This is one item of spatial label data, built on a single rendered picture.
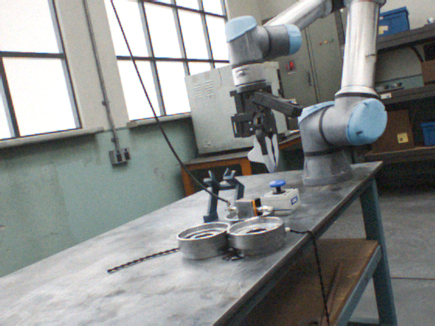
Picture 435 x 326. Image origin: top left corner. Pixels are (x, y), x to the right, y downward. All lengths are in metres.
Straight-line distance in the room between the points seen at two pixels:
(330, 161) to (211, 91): 2.07
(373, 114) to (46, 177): 1.83
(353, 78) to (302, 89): 3.54
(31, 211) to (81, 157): 0.46
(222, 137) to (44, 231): 1.47
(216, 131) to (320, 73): 1.78
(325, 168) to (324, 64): 3.44
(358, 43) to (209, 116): 2.15
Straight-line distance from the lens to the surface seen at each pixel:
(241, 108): 1.00
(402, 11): 4.28
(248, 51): 0.98
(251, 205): 0.84
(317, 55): 4.68
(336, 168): 1.27
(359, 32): 1.24
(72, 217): 2.58
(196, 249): 0.77
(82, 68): 2.81
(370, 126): 1.16
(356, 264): 1.33
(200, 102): 3.28
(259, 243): 0.73
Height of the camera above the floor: 1.04
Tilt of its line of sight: 6 degrees down
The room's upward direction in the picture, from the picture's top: 11 degrees counter-clockwise
